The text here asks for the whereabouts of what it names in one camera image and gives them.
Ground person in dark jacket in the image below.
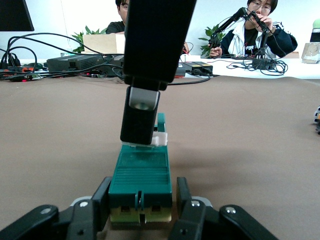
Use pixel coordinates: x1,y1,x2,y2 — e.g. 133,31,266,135
208,0,299,60

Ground brown cardboard piece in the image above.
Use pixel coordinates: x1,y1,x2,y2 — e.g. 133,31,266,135
301,42,320,64

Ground cardboard box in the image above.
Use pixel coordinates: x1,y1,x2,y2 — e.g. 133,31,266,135
81,33,126,55

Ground black switch with orange block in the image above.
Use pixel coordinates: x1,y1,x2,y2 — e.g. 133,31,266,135
312,105,320,136

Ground green capped bottle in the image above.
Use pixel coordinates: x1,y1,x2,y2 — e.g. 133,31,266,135
309,19,320,43

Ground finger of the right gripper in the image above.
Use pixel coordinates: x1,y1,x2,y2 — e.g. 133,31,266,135
119,84,161,148

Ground black tangled cables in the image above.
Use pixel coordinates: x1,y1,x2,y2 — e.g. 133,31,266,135
0,34,116,83

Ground green load switch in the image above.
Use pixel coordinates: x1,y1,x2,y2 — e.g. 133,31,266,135
108,112,174,225

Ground black power supply box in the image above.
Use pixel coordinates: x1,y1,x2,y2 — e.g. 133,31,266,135
46,54,109,74

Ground black power adapter brick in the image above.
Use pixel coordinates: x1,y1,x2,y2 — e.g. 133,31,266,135
181,61,214,76

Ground black computer monitor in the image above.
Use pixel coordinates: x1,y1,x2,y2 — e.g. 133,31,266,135
0,0,35,32

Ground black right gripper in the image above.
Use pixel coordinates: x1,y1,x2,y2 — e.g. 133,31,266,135
124,0,197,92

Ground green potted plant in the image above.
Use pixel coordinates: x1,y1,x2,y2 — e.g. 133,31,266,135
70,24,109,54
198,23,227,59

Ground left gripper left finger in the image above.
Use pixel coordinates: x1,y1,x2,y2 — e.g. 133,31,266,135
0,176,113,240

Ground person in dark shirt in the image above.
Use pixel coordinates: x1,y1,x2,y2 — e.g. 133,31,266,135
104,0,131,35

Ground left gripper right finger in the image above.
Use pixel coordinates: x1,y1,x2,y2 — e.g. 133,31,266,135
167,176,281,240

